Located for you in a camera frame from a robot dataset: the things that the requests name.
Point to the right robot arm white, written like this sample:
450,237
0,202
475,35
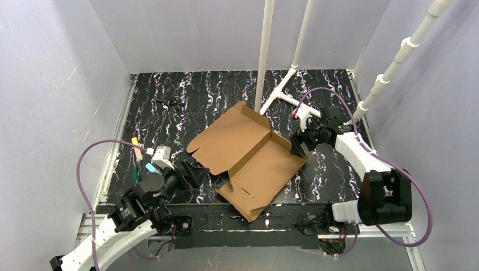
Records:
385,193

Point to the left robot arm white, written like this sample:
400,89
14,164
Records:
141,213

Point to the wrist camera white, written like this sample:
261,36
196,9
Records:
161,156
302,115

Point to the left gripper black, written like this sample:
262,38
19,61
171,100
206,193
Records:
188,173

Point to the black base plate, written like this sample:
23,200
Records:
286,224

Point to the small black clip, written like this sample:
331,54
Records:
174,102

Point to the brown cardboard box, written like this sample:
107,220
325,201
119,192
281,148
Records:
257,160

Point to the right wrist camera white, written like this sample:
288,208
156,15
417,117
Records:
302,115

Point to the yellow pink marker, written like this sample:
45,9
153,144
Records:
137,152

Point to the green handled tool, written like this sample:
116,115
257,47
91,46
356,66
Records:
135,174

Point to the light blue tube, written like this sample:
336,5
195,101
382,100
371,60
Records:
151,168

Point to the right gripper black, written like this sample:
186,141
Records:
302,140

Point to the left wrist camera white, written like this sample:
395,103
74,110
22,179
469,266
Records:
161,156

